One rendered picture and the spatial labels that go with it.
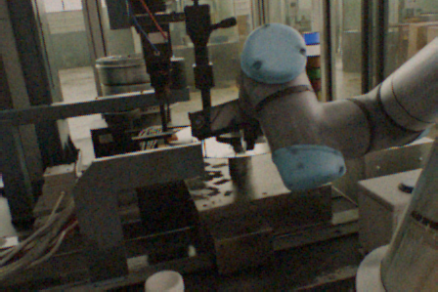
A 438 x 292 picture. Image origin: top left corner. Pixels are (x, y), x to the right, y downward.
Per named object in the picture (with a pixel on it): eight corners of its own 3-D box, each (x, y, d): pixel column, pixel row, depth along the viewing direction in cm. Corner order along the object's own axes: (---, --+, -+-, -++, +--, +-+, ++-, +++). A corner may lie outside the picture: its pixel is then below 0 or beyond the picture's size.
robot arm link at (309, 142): (387, 159, 47) (348, 75, 50) (303, 183, 43) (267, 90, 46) (349, 179, 54) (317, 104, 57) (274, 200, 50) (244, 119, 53)
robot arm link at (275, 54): (256, 91, 45) (232, 26, 48) (250, 123, 56) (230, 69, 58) (323, 70, 46) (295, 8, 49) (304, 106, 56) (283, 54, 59)
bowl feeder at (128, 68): (178, 127, 191) (168, 49, 182) (190, 146, 162) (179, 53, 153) (109, 138, 184) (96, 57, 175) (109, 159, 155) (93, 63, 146)
